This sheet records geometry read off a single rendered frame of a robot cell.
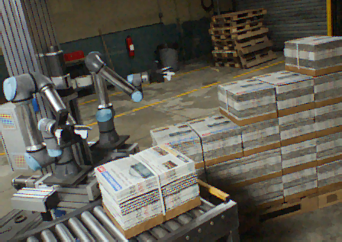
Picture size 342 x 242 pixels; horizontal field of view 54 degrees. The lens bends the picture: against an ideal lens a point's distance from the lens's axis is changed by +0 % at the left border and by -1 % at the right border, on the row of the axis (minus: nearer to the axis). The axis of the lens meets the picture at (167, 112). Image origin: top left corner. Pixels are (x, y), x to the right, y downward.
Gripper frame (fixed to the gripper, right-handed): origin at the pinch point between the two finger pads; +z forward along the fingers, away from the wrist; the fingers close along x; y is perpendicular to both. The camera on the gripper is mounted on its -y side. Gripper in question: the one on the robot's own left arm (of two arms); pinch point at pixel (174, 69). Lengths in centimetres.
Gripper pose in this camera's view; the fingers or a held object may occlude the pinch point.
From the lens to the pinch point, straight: 254.0
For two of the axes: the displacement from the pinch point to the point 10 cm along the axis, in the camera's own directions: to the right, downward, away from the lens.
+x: 0.9, 4.1, -9.1
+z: 9.8, -1.7, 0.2
